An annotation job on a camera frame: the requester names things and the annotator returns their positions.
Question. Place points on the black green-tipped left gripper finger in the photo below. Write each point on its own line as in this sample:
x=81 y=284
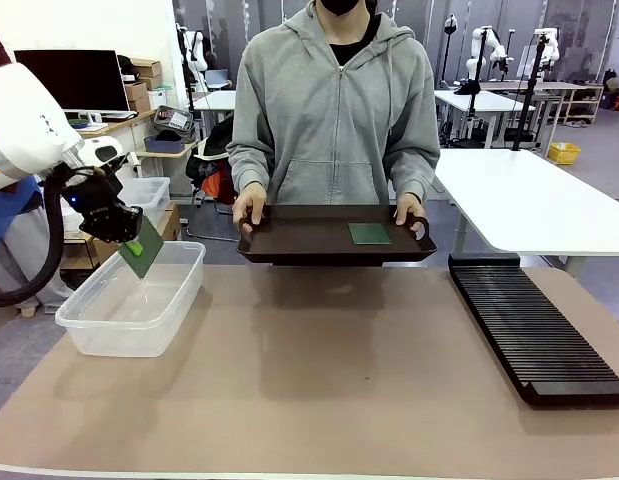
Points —
x=99 y=229
x=128 y=225

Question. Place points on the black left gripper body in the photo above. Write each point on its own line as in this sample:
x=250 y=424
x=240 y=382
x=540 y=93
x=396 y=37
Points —
x=96 y=197

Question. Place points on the green square PCB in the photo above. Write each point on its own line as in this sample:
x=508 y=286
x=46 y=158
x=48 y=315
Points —
x=370 y=234
x=149 y=255

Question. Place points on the dark brown serving tray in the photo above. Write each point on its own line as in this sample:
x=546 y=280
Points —
x=309 y=240

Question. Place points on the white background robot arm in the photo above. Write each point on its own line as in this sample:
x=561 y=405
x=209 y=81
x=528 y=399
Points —
x=476 y=50
x=551 y=47
x=199 y=50

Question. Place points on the person's right forearm grey sleeve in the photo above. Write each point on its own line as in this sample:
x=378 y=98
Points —
x=249 y=172

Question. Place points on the person's left forearm grey sleeve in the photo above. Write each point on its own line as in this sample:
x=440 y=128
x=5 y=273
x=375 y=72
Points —
x=414 y=172

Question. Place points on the stacked cardboard boxes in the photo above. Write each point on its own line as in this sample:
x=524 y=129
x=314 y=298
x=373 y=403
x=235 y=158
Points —
x=144 y=70

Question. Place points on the person's right hand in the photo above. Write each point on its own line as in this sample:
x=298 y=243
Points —
x=251 y=205

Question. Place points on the person's left hand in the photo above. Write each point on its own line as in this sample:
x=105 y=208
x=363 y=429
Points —
x=408 y=207

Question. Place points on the white translucent storage crate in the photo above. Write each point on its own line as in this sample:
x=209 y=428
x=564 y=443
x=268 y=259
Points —
x=151 y=192

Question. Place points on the brown cardboard box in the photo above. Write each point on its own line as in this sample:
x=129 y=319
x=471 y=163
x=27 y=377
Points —
x=171 y=225

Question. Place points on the green bowl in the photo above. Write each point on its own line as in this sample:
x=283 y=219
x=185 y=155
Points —
x=79 y=123

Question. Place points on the wooden desk white cabinet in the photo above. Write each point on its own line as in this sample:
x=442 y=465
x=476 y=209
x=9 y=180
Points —
x=134 y=130

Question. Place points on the bystander in maroon jacket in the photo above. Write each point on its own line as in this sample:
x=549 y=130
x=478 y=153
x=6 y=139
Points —
x=19 y=250

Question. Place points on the grey plastic bin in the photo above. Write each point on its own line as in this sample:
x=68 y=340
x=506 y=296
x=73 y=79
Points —
x=164 y=145

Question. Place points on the clear plastic storage box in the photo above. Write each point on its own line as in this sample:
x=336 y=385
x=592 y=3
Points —
x=134 y=320

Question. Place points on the black and red bag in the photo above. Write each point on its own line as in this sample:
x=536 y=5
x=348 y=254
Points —
x=216 y=182

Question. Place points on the tilted grey labelled box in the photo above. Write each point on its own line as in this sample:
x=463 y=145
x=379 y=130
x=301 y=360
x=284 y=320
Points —
x=176 y=119

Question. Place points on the black computer monitor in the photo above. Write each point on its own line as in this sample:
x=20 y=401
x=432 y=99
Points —
x=89 y=80

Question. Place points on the grey zip hoodie torso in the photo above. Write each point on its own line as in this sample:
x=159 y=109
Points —
x=334 y=115

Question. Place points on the black face mask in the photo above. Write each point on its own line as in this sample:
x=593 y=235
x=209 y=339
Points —
x=339 y=5

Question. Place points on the white background table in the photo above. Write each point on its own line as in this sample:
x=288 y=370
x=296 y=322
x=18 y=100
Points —
x=489 y=102

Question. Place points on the large white table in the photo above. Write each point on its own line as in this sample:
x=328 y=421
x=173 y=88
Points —
x=529 y=200

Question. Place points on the black slotted PCB rack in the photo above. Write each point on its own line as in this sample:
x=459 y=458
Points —
x=529 y=325

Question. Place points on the black tripod stand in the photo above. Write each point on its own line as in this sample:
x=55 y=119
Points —
x=531 y=92

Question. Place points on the yellow plastic bin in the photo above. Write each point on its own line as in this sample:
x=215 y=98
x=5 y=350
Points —
x=564 y=154

